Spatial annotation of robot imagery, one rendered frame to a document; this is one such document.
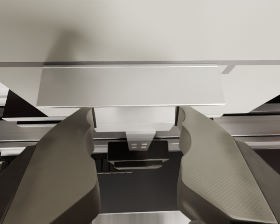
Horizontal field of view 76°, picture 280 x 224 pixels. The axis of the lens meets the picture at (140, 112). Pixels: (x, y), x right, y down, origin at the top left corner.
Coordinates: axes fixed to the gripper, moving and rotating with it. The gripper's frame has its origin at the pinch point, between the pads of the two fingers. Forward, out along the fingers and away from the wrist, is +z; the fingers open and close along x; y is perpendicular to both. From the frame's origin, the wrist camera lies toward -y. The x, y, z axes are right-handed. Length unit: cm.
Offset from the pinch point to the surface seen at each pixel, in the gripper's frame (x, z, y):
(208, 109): 6.1, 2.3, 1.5
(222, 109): 7.4, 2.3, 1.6
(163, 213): 2.2, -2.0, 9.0
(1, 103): -15.0, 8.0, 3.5
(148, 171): 5, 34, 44
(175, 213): 3.2, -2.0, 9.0
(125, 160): -1.8, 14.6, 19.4
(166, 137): 7.2, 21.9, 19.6
